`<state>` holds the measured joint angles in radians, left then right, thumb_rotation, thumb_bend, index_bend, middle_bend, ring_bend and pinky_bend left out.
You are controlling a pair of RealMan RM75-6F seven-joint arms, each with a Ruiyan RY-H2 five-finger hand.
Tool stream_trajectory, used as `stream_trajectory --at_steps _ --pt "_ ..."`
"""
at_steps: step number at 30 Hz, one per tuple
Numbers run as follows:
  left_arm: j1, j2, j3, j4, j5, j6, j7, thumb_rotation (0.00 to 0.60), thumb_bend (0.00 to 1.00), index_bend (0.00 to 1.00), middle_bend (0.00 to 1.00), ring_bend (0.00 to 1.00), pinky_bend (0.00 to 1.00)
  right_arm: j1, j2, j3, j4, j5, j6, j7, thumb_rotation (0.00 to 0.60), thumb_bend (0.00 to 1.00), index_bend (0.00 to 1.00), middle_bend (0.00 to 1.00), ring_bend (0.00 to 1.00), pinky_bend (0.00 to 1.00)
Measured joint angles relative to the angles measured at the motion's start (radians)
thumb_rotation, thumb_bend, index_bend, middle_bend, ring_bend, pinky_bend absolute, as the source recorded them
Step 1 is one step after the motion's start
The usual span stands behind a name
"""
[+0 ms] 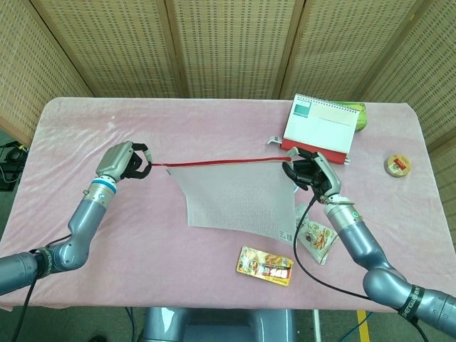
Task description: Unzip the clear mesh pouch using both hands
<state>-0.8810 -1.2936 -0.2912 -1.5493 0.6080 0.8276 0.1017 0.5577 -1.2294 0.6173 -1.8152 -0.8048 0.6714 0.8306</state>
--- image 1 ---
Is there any yellow curry box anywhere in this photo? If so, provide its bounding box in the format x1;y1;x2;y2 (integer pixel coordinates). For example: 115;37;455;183
235;245;295;286

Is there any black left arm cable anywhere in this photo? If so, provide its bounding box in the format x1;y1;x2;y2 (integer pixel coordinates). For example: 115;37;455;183
10;233;72;342

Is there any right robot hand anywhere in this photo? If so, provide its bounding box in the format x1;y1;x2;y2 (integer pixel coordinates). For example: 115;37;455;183
282;146;342;200

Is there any grey robot torso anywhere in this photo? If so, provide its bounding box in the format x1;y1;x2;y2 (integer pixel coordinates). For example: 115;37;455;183
142;306;297;342

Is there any green package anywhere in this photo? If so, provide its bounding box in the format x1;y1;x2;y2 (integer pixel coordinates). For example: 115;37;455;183
334;101;368;132

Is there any clear mesh zipper pouch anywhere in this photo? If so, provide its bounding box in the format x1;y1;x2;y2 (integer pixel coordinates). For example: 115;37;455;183
152;155;299;244

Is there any round tan tin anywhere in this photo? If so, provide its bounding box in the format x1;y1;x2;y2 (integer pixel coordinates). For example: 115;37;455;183
383;152;413;178

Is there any white printed snack bag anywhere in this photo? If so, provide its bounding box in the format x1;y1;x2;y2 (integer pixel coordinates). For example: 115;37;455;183
294;202;338;265

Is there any black floor equipment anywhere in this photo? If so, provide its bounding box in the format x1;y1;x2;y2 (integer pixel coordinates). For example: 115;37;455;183
0;140;29;192

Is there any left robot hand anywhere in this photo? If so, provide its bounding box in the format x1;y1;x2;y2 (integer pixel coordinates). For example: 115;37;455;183
95;140;153;181

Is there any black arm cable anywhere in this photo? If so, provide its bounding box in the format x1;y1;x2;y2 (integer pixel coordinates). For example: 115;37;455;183
292;194;373;300
10;233;72;342

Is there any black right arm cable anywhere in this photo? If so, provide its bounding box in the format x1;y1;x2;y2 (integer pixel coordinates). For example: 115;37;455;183
292;194;373;300

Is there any pink fleece table cover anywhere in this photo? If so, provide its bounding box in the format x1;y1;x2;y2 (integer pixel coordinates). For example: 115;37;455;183
0;95;439;313

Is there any white desk calendar red stand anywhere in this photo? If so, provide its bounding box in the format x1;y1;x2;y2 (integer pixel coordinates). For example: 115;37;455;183
280;93;360;165

